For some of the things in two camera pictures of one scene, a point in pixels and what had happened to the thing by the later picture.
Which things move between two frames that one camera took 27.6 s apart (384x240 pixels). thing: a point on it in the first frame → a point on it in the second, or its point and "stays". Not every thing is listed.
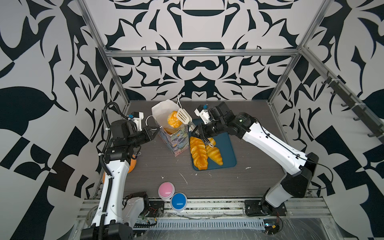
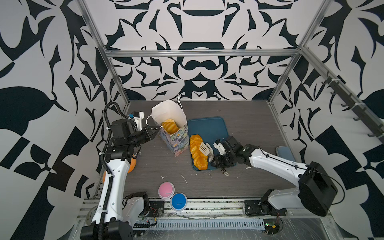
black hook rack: x=366 y=117 stays
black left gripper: x=148 y=135 stays
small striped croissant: x=212 y=141 → x=169 y=125
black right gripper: x=202 y=128 → x=217 y=162
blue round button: x=178 y=201 stays
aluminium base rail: x=217 y=209 stays
